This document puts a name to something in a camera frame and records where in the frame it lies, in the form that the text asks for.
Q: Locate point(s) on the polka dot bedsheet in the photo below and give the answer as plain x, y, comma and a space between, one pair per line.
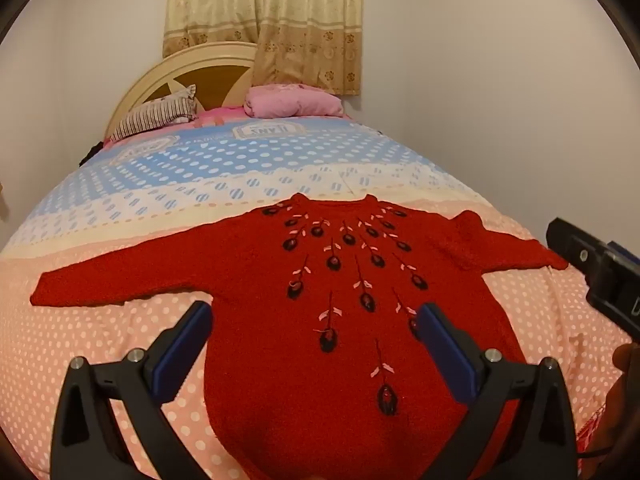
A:
150, 185

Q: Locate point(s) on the dark cloth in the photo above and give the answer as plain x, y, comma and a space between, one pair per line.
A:
92, 152

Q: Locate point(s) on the red knitted sweater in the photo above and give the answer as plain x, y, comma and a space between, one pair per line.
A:
300, 410

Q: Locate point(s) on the pink cloth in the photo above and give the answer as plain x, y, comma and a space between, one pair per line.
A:
217, 116

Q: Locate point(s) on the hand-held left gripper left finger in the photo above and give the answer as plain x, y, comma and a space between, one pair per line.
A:
182, 347

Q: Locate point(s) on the person's right hand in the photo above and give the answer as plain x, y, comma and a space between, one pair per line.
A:
627, 362

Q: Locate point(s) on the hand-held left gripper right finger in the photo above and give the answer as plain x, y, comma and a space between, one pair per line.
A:
445, 345

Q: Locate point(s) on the beige patterned curtain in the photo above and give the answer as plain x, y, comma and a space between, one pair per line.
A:
215, 5
310, 30

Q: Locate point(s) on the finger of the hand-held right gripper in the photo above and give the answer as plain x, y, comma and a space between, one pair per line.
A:
575, 247

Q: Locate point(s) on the person's right forearm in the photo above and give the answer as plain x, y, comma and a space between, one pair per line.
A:
617, 425

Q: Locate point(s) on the striped pillow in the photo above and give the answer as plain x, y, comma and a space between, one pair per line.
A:
155, 115

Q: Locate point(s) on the cream wooden headboard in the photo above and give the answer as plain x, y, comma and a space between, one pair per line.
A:
220, 67

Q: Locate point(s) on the pink pillow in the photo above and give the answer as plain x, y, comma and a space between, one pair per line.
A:
295, 102

